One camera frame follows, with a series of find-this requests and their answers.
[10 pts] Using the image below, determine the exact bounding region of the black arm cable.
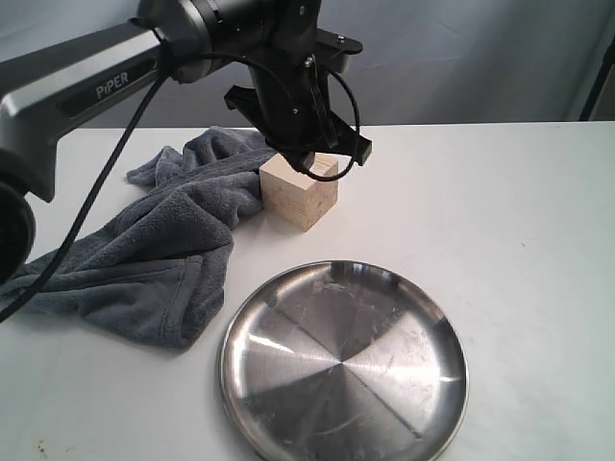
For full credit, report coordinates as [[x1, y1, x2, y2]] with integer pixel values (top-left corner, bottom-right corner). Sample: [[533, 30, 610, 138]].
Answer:
[[0, 50, 364, 323]]

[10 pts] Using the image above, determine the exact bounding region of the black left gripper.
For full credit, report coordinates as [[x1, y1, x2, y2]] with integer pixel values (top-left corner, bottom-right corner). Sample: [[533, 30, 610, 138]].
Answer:
[[225, 48, 372, 165]]

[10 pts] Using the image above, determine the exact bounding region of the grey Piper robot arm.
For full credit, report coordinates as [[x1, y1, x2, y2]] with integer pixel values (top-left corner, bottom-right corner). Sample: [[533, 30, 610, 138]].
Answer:
[[1, 1, 372, 279]]

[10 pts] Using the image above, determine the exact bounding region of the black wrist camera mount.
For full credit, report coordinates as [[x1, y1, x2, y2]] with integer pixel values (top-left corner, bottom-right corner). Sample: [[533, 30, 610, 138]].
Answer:
[[314, 29, 363, 74]]

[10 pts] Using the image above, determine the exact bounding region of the light wooden cube block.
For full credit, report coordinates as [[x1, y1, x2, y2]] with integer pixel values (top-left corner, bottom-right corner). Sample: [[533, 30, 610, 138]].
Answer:
[[258, 154, 338, 231]]

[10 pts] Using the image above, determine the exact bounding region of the round stainless steel plate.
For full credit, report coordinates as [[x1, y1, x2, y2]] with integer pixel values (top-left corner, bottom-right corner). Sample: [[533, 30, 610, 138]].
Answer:
[[217, 260, 469, 460]]

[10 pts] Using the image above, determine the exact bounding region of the grey fabric backdrop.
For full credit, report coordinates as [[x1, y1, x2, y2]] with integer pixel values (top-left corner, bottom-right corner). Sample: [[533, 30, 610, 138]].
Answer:
[[1, 1, 614, 128]]

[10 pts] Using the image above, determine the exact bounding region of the grey blue fleece towel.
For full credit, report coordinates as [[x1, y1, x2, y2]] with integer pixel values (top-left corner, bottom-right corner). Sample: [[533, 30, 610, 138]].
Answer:
[[23, 127, 273, 351]]

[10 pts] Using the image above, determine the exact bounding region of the black backdrop stand pole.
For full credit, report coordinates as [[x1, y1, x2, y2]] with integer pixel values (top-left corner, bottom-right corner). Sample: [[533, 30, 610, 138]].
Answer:
[[578, 34, 614, 122]]

